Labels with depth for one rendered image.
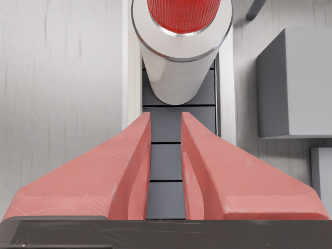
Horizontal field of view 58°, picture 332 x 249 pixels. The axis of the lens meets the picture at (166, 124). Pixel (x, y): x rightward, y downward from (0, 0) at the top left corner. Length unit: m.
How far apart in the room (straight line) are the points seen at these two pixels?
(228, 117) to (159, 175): 0.11
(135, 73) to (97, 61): 0.11
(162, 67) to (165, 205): 0.17
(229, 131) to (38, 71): 0.26
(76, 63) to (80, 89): 0.03
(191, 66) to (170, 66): 0.01
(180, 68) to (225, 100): 0.07
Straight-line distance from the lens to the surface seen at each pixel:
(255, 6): 0.37
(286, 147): 0.38
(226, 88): 0.23
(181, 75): 0.18
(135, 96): 0.28
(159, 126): 0.31
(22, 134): 0.40
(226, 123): 0.23
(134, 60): 0.28
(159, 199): 0.31
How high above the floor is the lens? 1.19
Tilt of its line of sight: 85 degrees down
